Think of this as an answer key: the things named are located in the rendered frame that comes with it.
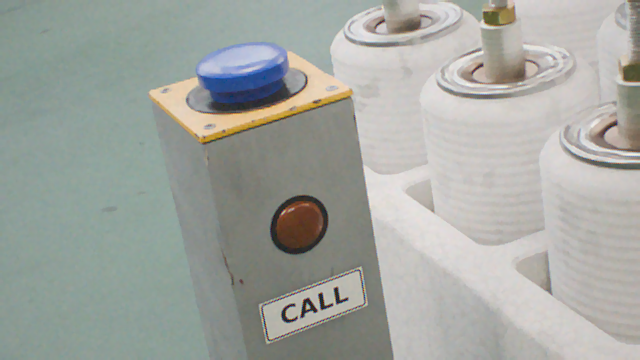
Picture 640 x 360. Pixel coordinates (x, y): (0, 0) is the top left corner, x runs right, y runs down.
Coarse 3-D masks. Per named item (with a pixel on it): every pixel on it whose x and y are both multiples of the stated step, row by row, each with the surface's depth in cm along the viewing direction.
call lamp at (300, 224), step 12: (300, 204) 54; (312, 204) 54; (288, 216) 54; (300, 216) 54; (312, 216) 54; (276, 228) 54; (288, 228) 54; (300, 228) 54; (312, 228) 54; (288, 240) 54; (300, 240) 54; (312, 240) 54
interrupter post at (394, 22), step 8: (384, 0) 78; (392, 0) 78; (400, 0) 78; (408, 0) 78; (416, 0) 79; (384, 8) 79; (392, 8) 78; (400, 8) 78; (408, 8) 78; (416, 8) 79; (384, 16) 79; (392, 16) 78; (400, 16) 78; (408, 16) 78; (416, 16) 79; (392, 24) 79; (400, 24) 79; (408, 24) 79; (416, 24) 79
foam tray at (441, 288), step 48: (384, 192) 75; (384, 240) 73; (432, 240) 68; (528, 240) 67; (384, 288) 75; (432, 288) 68; (480, 288) 63; (528, 288) 63; (432, 336) 70; (480, 336) 64; (528, 336) 59; (576, 336) 58
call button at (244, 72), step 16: (224, 48) 56; (240, 48) 55; (256, 48) 55; (272, 48) 55; (208, 64) 54; (224, 64) 54; (240, 64) 53; (256, 64) 53; (272, 64) 53; (288, 64) 54; (208, 80) 53; (224, 80) 53; (240, 80) 53; (256, 80) 53; (272, 80) 53; (224, 96) 54; (240, 96) 53; (256, 96) 54
